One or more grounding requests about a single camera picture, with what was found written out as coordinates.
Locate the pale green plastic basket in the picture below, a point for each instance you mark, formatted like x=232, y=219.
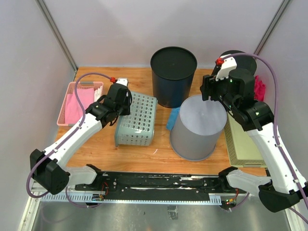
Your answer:
x=242, y=151

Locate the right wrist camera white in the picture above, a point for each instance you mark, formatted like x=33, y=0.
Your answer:
x=226, y=64

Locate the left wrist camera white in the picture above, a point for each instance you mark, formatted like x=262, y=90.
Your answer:
x=122, y=81

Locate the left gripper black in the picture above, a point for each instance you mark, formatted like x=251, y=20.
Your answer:
x=126, y=111

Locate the teal plastic basket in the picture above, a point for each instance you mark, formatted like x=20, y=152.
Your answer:
x=138, y=127

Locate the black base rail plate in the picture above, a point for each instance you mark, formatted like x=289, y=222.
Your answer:
x=173, y=185

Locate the dark blue plastic bin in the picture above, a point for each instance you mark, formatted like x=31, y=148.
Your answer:
x=173, y=70

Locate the right aluminium frame post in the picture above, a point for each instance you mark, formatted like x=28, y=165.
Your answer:
x=284, y=5

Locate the pink plastic basket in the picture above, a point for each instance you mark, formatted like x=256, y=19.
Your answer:
x=71, y=112

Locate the magenta cloth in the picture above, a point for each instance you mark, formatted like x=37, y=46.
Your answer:
x=259, y=89

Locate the blue patterned cloth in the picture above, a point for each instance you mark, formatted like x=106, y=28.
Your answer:
x=172, y=118

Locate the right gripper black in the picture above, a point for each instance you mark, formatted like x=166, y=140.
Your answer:
x=209, y=82

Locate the grey plastic bin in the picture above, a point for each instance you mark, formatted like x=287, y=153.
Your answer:
x=197, y=129

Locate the left aluminium frame post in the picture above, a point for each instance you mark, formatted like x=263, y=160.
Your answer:
x=56, y=32

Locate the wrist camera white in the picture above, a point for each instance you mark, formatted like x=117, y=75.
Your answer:
x=122, y=81
x=226, y=64

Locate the grey cable duct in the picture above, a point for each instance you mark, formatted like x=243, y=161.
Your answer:
x=139, y=198

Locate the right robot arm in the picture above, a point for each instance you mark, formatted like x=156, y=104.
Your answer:
x=280, y=190

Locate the aluminium frame post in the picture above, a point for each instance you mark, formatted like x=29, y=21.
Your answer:
x=56, y=32
x=284, y=5

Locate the white glove in basket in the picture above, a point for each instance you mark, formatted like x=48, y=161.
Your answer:
x=97, y=93

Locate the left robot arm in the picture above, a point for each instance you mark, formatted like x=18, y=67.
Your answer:
x=48, y=168

